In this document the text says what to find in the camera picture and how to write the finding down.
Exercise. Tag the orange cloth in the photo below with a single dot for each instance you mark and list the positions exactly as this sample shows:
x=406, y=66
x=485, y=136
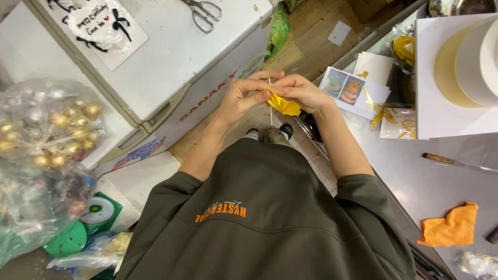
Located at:
x=449, y=226

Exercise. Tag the person's right hand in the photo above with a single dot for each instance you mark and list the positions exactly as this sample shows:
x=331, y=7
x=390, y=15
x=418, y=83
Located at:
x=305, y=93

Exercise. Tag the person's olive sweatshirt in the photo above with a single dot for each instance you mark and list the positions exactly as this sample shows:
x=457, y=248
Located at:
x=268, y=217

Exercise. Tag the printed cake photo sheet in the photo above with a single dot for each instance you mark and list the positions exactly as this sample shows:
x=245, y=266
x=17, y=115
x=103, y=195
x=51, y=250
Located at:
x=348, y=91

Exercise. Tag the white paper square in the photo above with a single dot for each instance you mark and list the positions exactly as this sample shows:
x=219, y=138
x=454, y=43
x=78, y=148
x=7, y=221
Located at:
x=339, y=33

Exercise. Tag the crumpled clear plastic bag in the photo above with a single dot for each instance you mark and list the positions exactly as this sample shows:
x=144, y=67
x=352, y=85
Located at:
x=477, y=264

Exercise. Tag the white square cake board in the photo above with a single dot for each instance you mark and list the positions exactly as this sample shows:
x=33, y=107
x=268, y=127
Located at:
x=447, y=81

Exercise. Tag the green kitchen scale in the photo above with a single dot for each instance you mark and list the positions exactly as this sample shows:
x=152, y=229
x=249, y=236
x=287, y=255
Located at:
x=91, y=223

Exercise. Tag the white decorated cake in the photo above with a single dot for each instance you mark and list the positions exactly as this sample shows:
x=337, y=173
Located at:
x=102, y=24

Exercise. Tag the thin wooden skewer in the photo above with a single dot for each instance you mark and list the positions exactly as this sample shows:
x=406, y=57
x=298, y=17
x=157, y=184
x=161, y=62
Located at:
x=270, y=113

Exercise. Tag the person's left hand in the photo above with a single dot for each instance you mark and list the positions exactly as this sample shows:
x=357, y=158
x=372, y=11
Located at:
x=237, y=99

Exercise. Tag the green plastic bag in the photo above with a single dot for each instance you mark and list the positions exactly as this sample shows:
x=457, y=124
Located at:
x=278, y=31

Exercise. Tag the packet of gold toppers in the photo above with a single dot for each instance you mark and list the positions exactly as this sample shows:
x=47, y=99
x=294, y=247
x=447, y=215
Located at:
x=398, y=126

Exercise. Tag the white chest freezer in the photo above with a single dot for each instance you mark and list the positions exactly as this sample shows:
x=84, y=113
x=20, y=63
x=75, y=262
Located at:
x=171, y=74

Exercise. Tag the clear bag of decorations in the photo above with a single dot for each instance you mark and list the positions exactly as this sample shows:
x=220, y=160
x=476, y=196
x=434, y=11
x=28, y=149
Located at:
x=37, y=206

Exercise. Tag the bag of gold balls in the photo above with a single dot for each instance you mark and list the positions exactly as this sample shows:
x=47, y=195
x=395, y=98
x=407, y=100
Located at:
x=48, y=122

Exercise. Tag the bag of yellow decorations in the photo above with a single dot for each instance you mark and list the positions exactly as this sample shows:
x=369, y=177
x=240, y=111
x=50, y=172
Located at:
x=404, y=48

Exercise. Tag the cream round cake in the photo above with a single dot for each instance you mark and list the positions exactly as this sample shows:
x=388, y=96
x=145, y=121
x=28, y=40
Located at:
x=469, y=62

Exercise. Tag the gold butterfly topper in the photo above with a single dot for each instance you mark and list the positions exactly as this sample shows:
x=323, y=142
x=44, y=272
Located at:
x=379, y=112

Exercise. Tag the clear plastic bag pile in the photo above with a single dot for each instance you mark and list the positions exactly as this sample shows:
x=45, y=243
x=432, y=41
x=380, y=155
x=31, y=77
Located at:
x=91, y=254

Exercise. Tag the white foam box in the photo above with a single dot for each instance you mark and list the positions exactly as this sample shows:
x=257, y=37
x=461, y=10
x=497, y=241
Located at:
x=134, y=186

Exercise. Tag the metal scissors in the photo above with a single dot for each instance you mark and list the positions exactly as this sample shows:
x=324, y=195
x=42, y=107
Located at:
x=204, y=13

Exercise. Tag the person's shoes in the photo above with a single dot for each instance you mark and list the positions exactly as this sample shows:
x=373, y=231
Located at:
x=269, y=133

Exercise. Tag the yellow paper fan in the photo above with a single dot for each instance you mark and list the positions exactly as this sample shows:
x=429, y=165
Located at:
x=283, y=105

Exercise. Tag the person's right fingers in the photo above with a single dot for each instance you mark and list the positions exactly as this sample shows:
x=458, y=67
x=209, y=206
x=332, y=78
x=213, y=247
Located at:
x=281, y=86

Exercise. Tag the white paper cards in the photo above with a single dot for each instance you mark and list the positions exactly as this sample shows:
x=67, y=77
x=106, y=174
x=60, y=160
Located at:
x=373, y=68

